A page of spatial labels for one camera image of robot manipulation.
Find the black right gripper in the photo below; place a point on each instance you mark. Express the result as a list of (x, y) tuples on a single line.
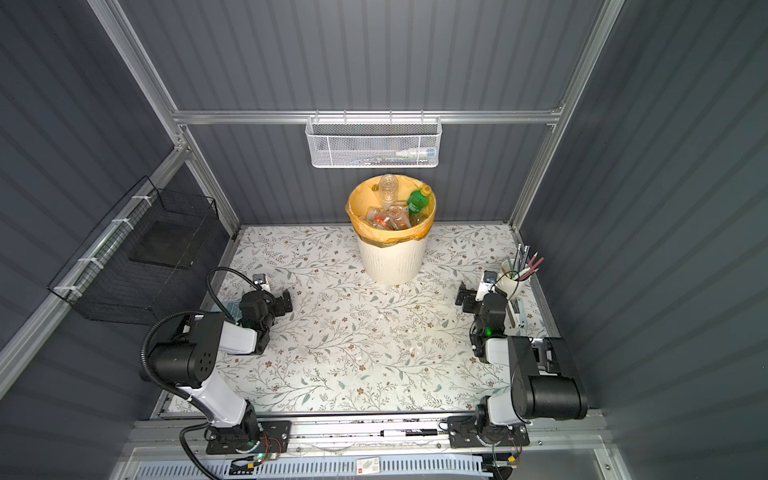
[(472, 299)]

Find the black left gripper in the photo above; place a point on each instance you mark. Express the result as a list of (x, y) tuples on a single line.
[(278, 309)]

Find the green Sprite bottle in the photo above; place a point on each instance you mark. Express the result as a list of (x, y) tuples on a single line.
[(418, 205)]

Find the large clear bottle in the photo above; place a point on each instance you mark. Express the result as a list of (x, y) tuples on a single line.
[(388, 190)]

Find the brown label drink bottle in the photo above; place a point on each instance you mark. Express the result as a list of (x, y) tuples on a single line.
[(398, 217)]

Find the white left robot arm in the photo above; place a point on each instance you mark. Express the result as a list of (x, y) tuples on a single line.
[(179, 355)]

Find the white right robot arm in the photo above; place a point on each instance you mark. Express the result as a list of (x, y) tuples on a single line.
[(544, 381)]

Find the white ribbed waste bin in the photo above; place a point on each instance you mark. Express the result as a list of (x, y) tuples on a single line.
[(393, 265)]

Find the orange bin liner bag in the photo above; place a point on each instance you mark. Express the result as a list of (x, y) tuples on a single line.
[(364, 196)]

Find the white cup pen holder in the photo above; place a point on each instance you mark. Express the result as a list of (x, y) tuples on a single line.
[(507, 283)]

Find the orange label clear bottle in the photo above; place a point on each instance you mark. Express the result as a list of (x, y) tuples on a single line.
[(379, 219)]

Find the black marker pen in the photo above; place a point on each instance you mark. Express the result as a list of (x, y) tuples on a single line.
[(404, 433)]

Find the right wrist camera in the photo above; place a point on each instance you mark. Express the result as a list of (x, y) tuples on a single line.
[(486, 284)]

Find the black wire side basket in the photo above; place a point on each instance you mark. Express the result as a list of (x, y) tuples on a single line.
[(146, 264)]

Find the white wire wall basket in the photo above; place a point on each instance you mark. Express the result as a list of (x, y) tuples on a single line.
[(390, 144)]

